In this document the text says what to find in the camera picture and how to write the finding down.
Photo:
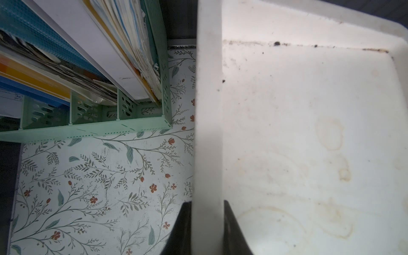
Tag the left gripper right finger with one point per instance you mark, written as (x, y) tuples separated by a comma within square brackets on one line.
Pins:
[(234, 242)]

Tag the white plastic drawer unit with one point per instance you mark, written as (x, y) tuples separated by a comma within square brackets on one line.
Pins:
[(301, 124)]

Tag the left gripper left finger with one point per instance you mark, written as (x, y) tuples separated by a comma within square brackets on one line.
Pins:
[(179, 241)]

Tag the green plastic file organizer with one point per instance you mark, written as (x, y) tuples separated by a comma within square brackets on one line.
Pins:
[(49, 91)]

